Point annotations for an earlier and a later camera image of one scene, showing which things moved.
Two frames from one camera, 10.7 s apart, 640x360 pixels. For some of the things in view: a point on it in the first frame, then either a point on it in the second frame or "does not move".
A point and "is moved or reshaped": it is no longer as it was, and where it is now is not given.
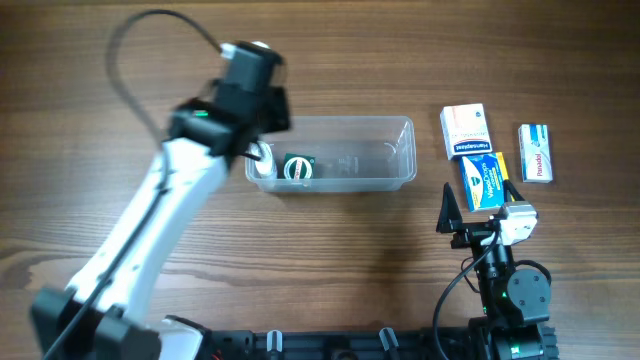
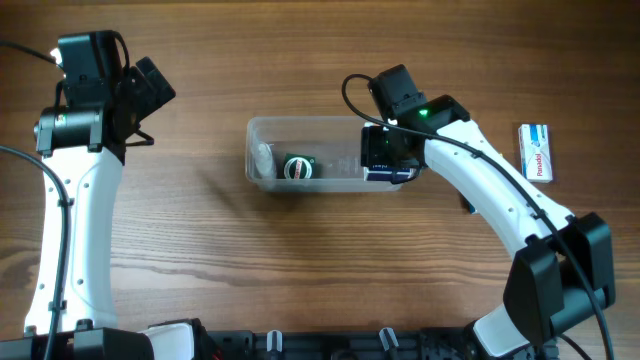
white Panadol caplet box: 535,153 does not move
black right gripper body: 470,231 to 381,148
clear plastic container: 336,154 does not move
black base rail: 339,345 does not move
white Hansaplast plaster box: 465,130 is moved or reshaped
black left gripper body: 268,107 to 146,93
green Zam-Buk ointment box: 299,166 does not move
